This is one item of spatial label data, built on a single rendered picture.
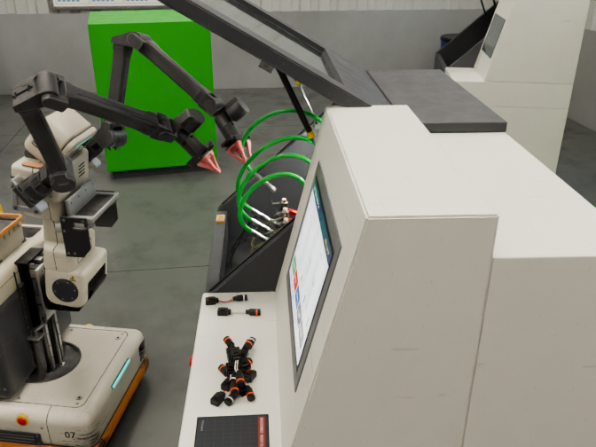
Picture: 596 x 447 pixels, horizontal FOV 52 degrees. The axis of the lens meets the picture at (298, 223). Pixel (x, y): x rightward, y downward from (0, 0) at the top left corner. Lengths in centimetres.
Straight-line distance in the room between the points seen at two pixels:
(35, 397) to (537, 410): 199
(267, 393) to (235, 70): 731
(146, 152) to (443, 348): 452
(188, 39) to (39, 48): 380
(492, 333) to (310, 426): 39
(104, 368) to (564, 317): 204
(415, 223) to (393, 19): 786
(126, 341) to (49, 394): 42
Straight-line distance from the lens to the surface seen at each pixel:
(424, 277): 107
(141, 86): 531
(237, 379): 149
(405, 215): 101
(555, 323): 121
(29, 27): 876
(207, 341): 168
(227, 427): 143
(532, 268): 113
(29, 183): 218
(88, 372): 280
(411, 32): 892
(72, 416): 263
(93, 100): 190
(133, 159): 548
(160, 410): 297
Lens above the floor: 197
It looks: 26 degrees down
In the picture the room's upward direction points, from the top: straight up
